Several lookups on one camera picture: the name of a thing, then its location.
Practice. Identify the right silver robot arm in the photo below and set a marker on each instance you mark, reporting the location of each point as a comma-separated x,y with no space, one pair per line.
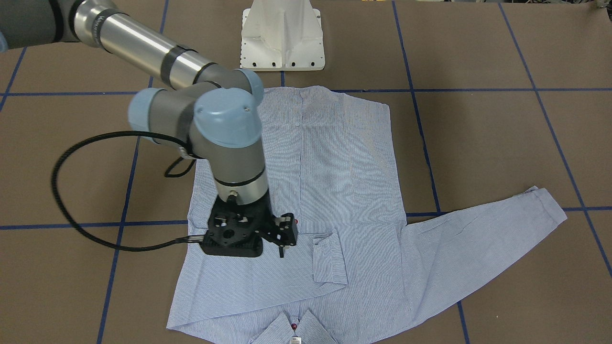
205,111

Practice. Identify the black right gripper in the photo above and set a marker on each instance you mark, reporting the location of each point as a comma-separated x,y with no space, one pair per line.
282,231

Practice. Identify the light blue striped shirt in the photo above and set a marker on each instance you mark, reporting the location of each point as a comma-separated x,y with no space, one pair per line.
359,273

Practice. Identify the white pedestal column base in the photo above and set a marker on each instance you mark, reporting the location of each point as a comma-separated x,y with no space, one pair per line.
282,35

